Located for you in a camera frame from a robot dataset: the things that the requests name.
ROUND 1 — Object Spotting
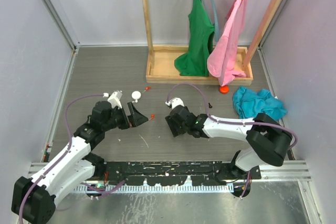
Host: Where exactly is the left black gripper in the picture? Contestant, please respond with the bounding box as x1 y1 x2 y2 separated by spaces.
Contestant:
102 102 148 132

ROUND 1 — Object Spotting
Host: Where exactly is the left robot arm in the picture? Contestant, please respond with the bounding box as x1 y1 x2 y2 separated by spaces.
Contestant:
12 101 149 223

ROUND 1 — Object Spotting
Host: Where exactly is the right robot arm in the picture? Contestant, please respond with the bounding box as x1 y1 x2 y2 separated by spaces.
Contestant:
165 105 293 179

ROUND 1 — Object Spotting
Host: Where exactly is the white earbud case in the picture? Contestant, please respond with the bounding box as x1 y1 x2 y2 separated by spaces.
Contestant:
131 91 142 100

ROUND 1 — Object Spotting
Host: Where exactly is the wooden clothes rack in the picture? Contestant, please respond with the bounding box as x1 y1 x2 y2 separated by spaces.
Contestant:
142 0 286 86

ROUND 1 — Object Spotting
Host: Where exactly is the green shirt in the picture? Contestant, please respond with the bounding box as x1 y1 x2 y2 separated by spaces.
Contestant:
174 0 215 77

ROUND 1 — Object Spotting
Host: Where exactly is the teal cloth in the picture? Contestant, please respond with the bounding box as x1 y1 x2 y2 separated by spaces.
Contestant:
232 87 287 121

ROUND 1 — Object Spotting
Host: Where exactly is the pink shirt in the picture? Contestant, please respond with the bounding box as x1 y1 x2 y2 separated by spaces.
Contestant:
207 0 248 86

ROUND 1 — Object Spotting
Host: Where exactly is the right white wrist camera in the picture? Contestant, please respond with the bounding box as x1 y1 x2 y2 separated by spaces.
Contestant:
165 97 184 109

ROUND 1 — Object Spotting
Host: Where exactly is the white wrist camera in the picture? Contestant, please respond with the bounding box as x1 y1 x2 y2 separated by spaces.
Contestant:
165 97 184 109
108 90 122 109

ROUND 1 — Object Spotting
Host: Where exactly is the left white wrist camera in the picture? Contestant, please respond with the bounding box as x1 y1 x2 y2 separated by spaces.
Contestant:
108 90 122 109

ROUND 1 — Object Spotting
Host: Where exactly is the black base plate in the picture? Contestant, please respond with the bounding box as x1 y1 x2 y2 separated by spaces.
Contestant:
93 161 247 186

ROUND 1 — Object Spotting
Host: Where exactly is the white slotted cable duct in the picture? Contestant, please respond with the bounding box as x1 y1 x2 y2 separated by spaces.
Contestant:
73 182 235 194

